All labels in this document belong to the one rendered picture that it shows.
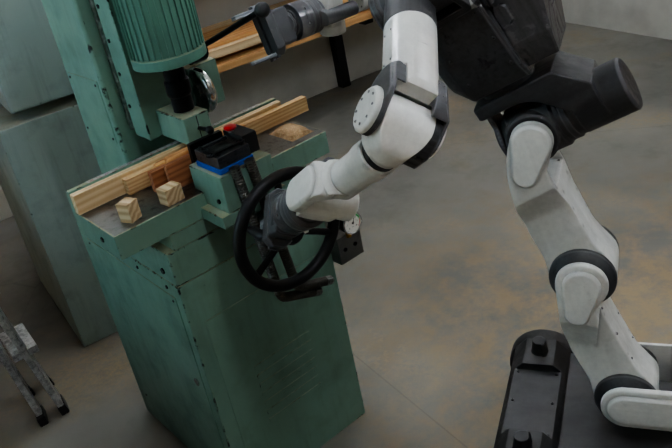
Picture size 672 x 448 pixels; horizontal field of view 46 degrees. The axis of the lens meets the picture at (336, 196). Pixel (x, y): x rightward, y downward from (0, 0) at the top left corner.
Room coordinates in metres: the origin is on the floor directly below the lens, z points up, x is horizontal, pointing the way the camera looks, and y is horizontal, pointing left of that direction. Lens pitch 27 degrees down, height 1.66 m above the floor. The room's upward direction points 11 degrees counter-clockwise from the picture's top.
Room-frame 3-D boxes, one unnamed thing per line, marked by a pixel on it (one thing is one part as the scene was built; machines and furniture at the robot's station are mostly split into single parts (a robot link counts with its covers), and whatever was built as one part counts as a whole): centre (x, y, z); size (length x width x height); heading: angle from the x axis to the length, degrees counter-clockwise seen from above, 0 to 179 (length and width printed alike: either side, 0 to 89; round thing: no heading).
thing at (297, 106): (1.88, 0.25, 0.92); 0.55 x 0.02 x 0.04; 126
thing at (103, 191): (1.84, 0.34, 0.92); 0.60 x 0.02 x 0.05; 126
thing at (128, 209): (1.58, 0.45, 0.92); 0.03 x 0.03 x 0.05; 59
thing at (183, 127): (1.85, 0.33, 0.99); 0.14 x 0.07 x 0.09; 36
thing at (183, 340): (1.93, 0.39, 0.36); 0.58 x 0.45 x 0.71; 36
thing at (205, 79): (2.01, 0.29, 1.02); 0.12 x 0.03 x 0.12; 36
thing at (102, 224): (1.73, 0.27, 0.87); 0.61 x 0.30 x 0.06; 126
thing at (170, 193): (1.63, 0.36, 0.92); 0.05 x 0.04 x 0.04; 132
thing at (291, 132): (1.89, 0.08, 0.91); 0.10 x 0.07 x 0.02; 36
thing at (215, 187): (1.66, 0.22, 0.91); 0.15 x 0.14 x 0.09; 126
